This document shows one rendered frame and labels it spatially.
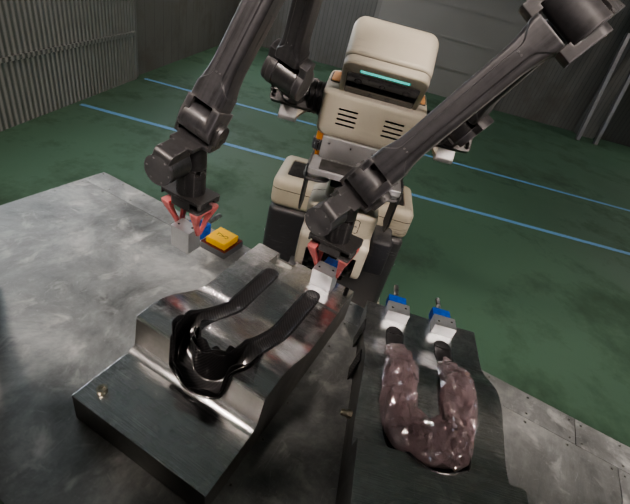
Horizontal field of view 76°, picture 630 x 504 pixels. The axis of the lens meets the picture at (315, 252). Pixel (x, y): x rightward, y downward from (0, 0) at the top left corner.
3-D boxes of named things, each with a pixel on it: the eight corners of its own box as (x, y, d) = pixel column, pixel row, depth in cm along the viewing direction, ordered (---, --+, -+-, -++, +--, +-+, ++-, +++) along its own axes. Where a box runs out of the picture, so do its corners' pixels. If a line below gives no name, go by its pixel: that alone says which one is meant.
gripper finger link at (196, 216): (196, 246, 84) (197, 208, 78) (169, 232, 86) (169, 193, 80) (217, 233, 89) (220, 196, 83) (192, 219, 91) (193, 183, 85)
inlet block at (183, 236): (210, 220, 98) (212, 201, 95) (227, 229, 97) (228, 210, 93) (170, 244, 88) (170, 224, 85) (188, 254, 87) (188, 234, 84)
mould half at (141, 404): (255, 270, 103) (262, 227, 96) (344, 319, 96) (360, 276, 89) (76, 417, 65) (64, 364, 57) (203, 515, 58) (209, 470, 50)
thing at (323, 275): (334, 257, 101) (338, 240, 97) (352, 265, 99) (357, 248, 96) (308, 285, 91) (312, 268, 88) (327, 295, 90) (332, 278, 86)
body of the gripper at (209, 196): (199, 214, 79) (200, 180, 75) (159, 193, 82) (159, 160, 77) (220, 202, 84) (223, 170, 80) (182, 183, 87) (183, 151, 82)
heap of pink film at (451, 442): (379, 339, 85) (391, 313, 81) (460, 363, 85) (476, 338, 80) (369, 456, 64) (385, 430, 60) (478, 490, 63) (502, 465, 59)
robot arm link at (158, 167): (232, 125, 73) (193, 97, 73) (193, 143, 64) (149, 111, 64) (212, 175, 80) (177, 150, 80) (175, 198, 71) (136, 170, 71)
